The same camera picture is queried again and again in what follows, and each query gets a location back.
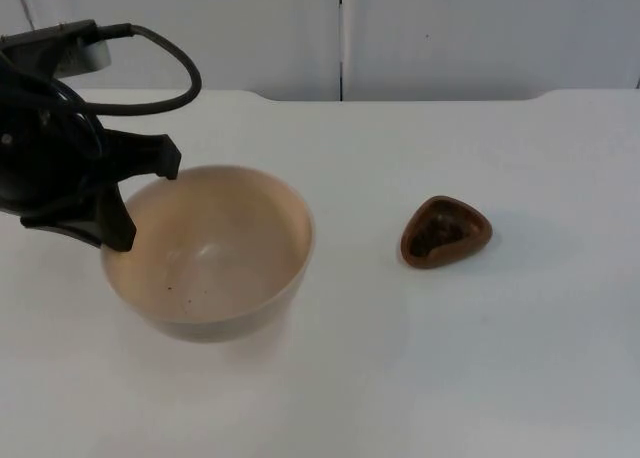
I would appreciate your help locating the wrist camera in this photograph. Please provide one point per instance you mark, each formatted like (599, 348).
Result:
(55, 45)

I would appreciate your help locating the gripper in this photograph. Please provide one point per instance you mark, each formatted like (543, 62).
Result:
(40, 163)

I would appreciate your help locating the dark wooden cup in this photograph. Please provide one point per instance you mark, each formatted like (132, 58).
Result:
(475, 238)

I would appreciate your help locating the coffee beans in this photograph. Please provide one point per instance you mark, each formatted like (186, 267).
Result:
(435, 233)

